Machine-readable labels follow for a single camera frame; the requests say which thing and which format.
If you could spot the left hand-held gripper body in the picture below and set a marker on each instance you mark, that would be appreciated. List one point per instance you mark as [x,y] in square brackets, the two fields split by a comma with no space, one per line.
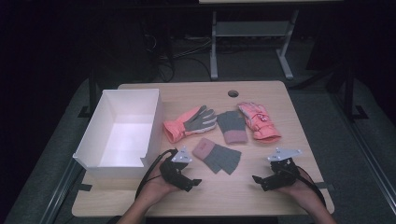
[174,172]

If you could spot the pink ski glove grey palm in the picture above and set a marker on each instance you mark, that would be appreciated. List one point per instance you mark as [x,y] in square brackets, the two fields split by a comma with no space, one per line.
[190,124]

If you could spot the grey and pink sock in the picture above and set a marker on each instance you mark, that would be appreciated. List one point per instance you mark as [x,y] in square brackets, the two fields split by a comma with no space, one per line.
[218,157]

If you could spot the white metal table frame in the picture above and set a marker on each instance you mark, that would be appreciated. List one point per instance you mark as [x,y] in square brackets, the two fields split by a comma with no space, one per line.
[252,29]

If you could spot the grey metal rail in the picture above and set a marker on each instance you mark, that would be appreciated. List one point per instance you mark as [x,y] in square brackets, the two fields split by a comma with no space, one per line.
[367,155]
[59,193]

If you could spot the black metal stand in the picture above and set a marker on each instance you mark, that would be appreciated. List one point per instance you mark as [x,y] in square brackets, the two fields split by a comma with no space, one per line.
[92,93]
[350,93]

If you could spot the white storage box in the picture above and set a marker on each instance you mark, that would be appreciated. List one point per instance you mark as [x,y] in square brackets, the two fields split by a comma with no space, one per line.
[124,137]

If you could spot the person's left hand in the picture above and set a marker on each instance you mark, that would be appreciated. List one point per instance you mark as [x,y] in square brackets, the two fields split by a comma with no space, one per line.
[155,188]

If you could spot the person's right hand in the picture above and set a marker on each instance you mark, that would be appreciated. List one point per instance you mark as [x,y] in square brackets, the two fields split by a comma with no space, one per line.
[297,191]

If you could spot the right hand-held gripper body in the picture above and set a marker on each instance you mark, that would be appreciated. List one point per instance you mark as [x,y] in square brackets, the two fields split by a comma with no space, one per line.
[285,174]

